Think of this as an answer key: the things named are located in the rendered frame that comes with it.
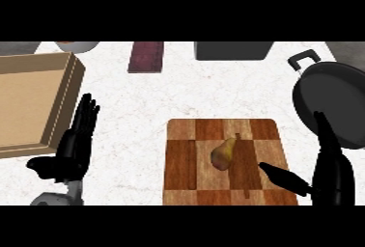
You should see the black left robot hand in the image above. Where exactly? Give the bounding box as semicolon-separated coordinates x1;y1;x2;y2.
25;93;102;184

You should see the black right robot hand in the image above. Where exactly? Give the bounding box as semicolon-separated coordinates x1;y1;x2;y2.
257;111;356;206

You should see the brown checkered wooden cutting board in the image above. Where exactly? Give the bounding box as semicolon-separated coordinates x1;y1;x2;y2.
161;118;300;206

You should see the yellow-brown pear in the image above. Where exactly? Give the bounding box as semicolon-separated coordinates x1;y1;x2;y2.
210;133;243;172

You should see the open tan wooden drawer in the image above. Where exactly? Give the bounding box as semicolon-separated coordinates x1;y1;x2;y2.
0;51;88;159

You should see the pale grey round bowl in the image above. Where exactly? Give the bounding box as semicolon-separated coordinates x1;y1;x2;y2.
55;41;102;54

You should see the dark red rectangular block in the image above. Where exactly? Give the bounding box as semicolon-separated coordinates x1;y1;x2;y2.
127;41;166;74

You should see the dark grey flat object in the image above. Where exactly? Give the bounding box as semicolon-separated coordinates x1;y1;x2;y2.
0;41;43;57

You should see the grey appliance corner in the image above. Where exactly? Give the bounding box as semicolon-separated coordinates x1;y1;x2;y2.
325;41;365;72

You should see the black pot with handle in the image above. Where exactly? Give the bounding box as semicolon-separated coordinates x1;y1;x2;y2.
287;48;365;150

